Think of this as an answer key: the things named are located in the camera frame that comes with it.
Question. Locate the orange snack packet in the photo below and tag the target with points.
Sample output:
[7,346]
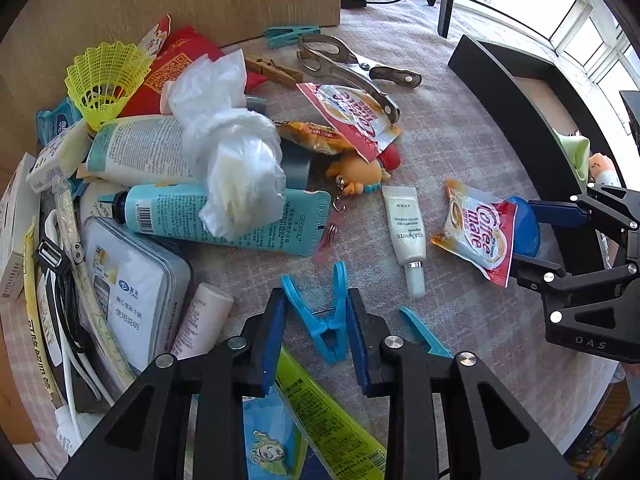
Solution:
[317,138]

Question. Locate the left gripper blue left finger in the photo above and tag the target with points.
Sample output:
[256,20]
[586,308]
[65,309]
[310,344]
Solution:
[272,328]

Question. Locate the white blue pill box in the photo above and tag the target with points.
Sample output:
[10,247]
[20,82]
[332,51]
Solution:
[60,158]

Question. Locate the black storage tray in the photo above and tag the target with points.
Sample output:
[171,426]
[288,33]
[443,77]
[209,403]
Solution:
[491,71]

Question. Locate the wooden clothespin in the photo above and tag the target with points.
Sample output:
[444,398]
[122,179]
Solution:
[287,77]

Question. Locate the silver tin box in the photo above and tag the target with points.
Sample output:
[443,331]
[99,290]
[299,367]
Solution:
[140,286]

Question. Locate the red packet pouch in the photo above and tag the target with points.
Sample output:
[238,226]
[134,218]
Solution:
[180,50]

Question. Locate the green microfiber cloth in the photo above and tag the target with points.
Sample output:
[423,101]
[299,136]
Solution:
[577,151]

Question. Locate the teal lotion tube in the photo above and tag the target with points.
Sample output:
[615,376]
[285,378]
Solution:
[291,221]

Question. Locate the black usb hub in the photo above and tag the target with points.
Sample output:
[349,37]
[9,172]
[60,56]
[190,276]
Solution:
[353,4]

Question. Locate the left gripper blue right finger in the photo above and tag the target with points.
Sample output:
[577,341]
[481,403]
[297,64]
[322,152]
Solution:
[357,325]

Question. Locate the orange crab keychain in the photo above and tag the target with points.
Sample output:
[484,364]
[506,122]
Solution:
[355,176]

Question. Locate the white floral cardboard box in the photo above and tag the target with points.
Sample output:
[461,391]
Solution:
[19,205]

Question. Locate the blue round tape measure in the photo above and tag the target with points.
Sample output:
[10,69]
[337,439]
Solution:
[526,228]

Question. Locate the teal clothespin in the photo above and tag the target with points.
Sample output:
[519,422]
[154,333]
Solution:
[283,36]

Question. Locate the blue clothespin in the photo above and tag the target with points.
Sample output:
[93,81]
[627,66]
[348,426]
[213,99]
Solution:
[327,329]
[423,335]

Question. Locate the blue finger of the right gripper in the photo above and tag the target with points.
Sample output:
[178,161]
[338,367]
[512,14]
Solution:
[563,214]

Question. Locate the metal clamp clip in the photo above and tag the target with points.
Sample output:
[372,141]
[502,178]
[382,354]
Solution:
[328,57]

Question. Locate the coffee mate sachet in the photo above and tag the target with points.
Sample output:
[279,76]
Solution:
[479,229]
[355,115]

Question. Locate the pink bottle grey cap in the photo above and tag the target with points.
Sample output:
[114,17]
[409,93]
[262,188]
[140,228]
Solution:
[203,322]

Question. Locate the lime green tube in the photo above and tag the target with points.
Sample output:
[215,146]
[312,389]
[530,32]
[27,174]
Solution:
[342,445]

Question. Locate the yellow shuttlecock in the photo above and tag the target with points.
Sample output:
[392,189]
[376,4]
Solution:
[101,81]

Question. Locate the small white cream tube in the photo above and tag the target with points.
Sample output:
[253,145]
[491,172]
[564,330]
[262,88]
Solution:
[404,220]

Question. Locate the white plastic bag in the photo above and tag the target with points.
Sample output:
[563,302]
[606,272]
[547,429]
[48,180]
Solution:
[205,89]

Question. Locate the white tube blue cap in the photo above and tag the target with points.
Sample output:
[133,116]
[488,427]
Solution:
[145,150]

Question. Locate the blue tissue packet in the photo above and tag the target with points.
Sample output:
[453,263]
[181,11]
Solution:
[50,123]

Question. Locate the orange white tissue pack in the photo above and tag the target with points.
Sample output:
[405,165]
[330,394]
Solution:
[602,170]

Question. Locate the yellow chopsticks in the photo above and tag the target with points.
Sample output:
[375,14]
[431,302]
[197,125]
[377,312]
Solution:
[33,318]

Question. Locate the blue cartoon packet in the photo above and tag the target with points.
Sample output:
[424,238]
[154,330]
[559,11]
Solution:
[274,446]

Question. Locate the large wooden board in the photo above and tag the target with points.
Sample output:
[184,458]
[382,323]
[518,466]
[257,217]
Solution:
[39,39]

